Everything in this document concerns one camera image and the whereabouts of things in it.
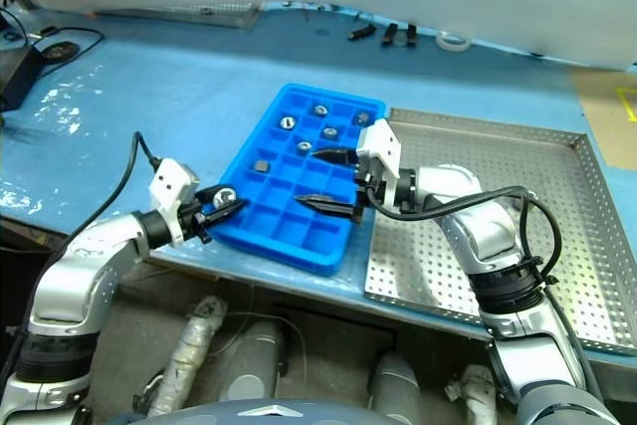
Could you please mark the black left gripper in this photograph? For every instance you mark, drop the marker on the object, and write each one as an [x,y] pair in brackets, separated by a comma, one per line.
[194,218]

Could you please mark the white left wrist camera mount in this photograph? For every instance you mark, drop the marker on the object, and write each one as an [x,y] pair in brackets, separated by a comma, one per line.
[171,181]

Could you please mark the dark grey rounded shape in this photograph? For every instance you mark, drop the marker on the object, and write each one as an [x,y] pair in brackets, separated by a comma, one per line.
[251,365]
[395,385]

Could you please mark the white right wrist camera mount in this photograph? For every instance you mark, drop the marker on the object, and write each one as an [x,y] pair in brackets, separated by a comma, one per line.
[380,144]

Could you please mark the blue compartment tray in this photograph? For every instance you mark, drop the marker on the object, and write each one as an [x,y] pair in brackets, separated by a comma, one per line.
[293,226]

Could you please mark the small black block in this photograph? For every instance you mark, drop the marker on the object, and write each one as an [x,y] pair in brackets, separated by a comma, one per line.
[410,35]
[389,35]
[360,33]

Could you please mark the grey robot torso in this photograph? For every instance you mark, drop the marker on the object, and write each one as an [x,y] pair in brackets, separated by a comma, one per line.
[259,412]

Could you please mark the white wrapped rounded shape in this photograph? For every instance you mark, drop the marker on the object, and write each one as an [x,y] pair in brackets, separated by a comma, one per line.
[478,395]
[191,345]

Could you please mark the perforated steel tray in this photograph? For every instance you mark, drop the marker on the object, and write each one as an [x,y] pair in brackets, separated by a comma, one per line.
[547,196]

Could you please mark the round black disc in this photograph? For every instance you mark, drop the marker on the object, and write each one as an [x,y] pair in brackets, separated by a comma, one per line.
[59,51]

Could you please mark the brown cardboard sheet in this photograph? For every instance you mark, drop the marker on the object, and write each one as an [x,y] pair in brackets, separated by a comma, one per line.
[607,141]

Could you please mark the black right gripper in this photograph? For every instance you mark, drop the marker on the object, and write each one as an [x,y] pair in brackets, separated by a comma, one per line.
[370,186]

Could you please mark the black box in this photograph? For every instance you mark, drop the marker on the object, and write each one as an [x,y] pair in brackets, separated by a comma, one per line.
[17,76]

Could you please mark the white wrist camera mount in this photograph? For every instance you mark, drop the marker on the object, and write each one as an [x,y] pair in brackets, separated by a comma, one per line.
[380,144]
[171,181]

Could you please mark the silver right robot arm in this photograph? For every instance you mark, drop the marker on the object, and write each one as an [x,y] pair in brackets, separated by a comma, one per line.
[463,226]

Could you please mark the small metal roller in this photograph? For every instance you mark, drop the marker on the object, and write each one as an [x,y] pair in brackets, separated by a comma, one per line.
[329,133]
[288,122]
[224,197]
[361,119]
[261,165]
[304,147]
[320,109]

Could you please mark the white tape roll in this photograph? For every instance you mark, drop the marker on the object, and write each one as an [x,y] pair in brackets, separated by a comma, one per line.
[443,43]

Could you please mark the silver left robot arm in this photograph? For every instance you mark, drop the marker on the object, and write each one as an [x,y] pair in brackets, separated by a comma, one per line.
[74,271]

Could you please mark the perforated metal plate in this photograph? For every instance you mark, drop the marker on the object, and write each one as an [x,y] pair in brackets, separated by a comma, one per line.
[199,14]

